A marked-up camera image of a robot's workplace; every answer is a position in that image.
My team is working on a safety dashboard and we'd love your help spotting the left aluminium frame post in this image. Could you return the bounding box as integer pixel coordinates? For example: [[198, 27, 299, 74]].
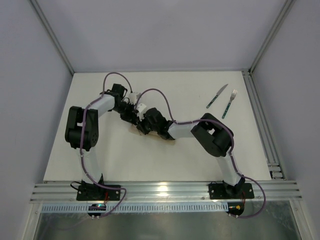
[[29, 0, 75, 76]]

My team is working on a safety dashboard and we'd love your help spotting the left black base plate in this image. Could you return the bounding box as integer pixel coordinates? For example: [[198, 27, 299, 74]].
[[76, 184, 121, 201]]

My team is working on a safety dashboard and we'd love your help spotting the front aluminium rail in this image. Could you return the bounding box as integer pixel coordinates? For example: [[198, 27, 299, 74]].
[[30, 180, 302, 203]]

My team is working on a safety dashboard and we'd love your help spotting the right controller board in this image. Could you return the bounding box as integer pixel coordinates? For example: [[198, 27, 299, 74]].
[[226, 202, 245, 218]]

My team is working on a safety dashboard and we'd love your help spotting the beige cloth napkin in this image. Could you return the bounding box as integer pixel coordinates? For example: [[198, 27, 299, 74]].
[[128, 124, 176, 146]]

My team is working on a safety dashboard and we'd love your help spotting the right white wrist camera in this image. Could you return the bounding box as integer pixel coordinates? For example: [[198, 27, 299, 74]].
[[136, 103, 147, 121]]

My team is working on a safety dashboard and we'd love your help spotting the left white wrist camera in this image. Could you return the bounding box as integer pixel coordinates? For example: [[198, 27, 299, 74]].
[[128, 92, 141, 105]]

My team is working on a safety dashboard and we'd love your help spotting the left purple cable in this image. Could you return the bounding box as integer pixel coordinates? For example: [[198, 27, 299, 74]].
[[79, 72, 128, 218]]

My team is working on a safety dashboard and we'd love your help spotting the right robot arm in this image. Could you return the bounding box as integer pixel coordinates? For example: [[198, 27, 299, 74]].
[[136, 108, 246, 199]]

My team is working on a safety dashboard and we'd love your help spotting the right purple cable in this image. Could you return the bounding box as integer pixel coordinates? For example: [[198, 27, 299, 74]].
[[135, 88, 266, 220]]

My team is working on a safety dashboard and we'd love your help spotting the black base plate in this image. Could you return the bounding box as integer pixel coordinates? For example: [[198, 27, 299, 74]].
[[208, 182, 255, 200], [76, 184, 121, 201]]

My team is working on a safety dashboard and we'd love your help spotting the purple cable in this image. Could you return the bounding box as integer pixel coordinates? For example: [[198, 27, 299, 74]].
[[135, 88, 266, 220], [79, 72, 128, 218]]

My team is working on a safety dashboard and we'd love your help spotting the slotted cable duct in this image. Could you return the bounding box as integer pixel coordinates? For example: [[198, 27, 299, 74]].
[[40, 201, 228, 214]]

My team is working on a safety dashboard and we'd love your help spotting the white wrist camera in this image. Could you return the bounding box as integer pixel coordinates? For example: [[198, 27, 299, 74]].
[[136, 103, 147, 121], [128, 92, 141, 105]]

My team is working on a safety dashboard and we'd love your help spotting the left controller board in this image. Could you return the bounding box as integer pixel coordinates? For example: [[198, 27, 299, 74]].
[[87, 203, 107, 219]]

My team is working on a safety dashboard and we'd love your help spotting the right aluminium side rail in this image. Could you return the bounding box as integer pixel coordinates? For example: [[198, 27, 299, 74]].
[[242, 70, 286, 181]]

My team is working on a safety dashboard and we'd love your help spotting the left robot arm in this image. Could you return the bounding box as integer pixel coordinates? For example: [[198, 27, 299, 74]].
[[64, 83, 141, 193]]

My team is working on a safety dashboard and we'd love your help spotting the aluminium frame post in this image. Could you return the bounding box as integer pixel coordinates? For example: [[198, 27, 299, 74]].
[[29, 0, 75, 76], [248, 0, 296, 74]]

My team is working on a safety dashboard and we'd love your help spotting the right aluminium frame post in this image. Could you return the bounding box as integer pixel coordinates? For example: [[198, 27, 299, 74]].
[[248, 0, 296, 74]]

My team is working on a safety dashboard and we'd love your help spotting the controller board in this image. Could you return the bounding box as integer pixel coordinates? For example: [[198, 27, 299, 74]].
[[87, 203, 107, 219], [226, 202, 245, 218]]

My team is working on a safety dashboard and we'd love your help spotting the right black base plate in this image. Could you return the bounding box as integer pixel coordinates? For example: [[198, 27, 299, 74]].
[[208, 182, 255, 200]]

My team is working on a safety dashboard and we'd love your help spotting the knife with green handle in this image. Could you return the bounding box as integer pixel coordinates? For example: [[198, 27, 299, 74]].
[[206, 83, 229, 109]]

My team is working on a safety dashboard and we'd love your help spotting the fork with green handle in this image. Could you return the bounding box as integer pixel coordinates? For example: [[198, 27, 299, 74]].
[[222, 89, 238, 119]]

